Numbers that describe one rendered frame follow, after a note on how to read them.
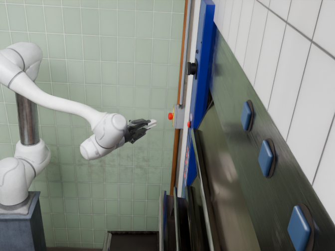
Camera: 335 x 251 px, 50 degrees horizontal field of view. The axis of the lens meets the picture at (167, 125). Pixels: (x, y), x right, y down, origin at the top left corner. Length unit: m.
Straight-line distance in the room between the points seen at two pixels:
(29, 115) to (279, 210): 1.59
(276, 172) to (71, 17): 1.73
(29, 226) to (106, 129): 0.83
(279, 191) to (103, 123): 1.05
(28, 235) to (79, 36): 1.13
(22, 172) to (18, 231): 0.34
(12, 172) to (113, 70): 0.80
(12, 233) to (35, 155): 0.43
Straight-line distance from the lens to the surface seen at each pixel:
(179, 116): 1.91
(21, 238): 2.18
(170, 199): 1.46
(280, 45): 0.60
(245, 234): 0.79
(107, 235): 1.66
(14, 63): 1.75
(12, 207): 2.07
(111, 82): 2.22
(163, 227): 1.31
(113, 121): 1.48
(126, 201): 2.71
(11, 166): 1.97
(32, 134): 2.04
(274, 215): 0.59
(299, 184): 0.50
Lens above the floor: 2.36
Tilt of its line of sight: 29 degrees down
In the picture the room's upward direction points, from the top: 4 degrees clockwise
